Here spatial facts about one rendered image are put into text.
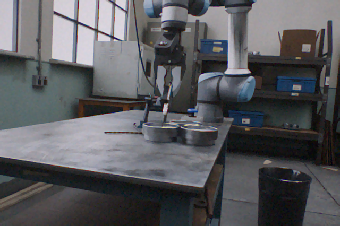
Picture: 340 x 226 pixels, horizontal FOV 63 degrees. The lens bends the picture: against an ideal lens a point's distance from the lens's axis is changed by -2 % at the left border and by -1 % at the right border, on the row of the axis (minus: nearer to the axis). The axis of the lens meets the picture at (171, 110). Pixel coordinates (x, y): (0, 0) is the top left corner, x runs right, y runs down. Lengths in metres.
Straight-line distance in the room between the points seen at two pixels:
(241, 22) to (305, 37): 3.19
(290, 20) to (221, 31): 1.09
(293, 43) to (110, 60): 2.57
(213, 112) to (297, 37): 3.21
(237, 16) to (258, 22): 3.69
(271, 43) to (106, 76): 2.80
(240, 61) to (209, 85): 0.18
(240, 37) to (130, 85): 2.02
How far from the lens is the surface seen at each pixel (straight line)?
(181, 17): 0.83
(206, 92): 1.32
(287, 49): 4.39
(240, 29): 1.26
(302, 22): 5.02
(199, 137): 0.74
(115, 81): 3.18
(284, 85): 4.35
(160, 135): 0.75
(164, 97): 0.79
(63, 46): 3.21
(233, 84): 1.26
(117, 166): 0.52
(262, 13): 4.99
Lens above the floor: 0.95
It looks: 5 degrees down
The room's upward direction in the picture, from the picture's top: 4 degrees clockwise
